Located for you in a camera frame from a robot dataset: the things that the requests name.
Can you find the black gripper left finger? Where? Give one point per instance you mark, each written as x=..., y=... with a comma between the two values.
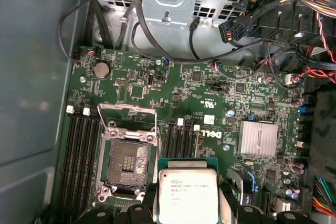
x=118, y=216

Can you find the black PC case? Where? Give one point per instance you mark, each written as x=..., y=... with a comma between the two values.
x=31, y=90

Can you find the silver chipset heatsink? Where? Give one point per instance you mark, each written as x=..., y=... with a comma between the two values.
x=258, y=137

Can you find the green motherboard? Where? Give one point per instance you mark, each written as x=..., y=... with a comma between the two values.
x=183, y=98

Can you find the CPU socket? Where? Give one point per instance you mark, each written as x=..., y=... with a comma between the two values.
x=126, y=161

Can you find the metal socket cover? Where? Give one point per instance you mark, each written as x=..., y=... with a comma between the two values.
x=126, y=106

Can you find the silver coin battery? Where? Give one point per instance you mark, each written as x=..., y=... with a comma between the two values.
x=101, y=69

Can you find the silver Intel CPU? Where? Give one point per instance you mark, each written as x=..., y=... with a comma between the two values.
x=189, y=195

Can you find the black power connector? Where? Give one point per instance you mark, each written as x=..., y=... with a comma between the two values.
x=237, y=28

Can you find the black RAM slot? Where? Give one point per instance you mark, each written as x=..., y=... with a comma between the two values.
x=169, y=142
x=178, y=142
x=75, y=169
x=67, y=169
x=84, y=169
x=92, y=169
x=188, y=144

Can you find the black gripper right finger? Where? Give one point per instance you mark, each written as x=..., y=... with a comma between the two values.
x=262, y=217

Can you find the black plastic shroud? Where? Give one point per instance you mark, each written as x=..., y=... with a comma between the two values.
x=325, y=134

